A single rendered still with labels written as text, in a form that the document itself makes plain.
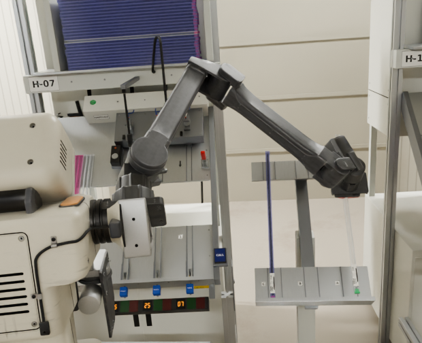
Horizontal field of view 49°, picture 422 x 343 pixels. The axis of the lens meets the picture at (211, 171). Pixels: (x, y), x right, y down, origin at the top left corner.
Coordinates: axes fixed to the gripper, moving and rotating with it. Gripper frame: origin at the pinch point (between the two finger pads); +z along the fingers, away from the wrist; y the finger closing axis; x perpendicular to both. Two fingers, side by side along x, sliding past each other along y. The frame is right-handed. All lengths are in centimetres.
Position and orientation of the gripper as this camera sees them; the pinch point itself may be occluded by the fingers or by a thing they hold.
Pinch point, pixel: (344, 195)
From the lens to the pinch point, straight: 147.1
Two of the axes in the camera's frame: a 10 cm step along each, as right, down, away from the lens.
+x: -0.1, 9.0, -4.5
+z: 1.2, 4.4, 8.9
